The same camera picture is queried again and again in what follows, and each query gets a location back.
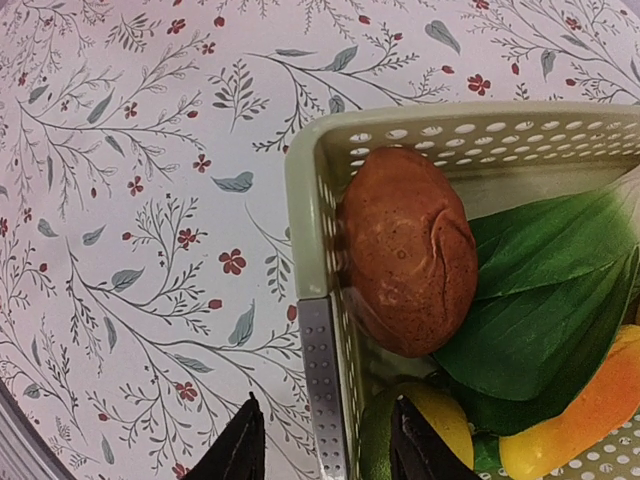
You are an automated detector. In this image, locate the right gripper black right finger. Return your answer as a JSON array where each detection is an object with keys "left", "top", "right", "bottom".
[{"left": 390, "top": 396, "right": 479, "bottom": 480}]

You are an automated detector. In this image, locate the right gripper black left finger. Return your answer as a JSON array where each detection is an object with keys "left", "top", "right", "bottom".
[{"left": 191, "top": 392, "right": 265, "bottom": 480}]

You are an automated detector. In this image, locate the yellow green mango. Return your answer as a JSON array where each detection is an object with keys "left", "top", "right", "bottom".
[{"left": 359, "top": 382, "right": 475, "bottom": 479}]

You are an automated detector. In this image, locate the brown bread roll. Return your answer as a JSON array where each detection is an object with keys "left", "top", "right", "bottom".
[{"left": 339, "top": 147, "right": 478, "bottom": 358}]

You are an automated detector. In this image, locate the green bok choy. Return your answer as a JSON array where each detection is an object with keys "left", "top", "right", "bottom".
[{"left": 435, "top": 171, "right": 639, "bottom": 435}]

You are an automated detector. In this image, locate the pale green perforated basket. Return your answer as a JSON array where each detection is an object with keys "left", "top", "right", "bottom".
[{"left": 285, "top": 102, "right": 639, "bottom": 479}]

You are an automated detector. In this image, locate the floral patterned table mat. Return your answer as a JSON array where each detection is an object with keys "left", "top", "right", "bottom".
[{"left": 1, "top": 1, "right": 639, "bottom": 479}]

